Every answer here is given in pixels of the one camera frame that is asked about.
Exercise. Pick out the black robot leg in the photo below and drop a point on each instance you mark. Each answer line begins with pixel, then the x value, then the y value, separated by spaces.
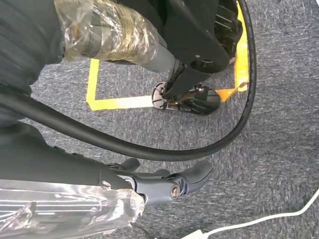
pixel 194 33

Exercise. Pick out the yellow floor tape mark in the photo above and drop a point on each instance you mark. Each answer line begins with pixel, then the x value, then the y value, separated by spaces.
pixel 112 103

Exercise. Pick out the white power strip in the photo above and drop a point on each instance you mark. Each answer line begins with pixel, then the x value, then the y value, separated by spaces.
pixel 194 235

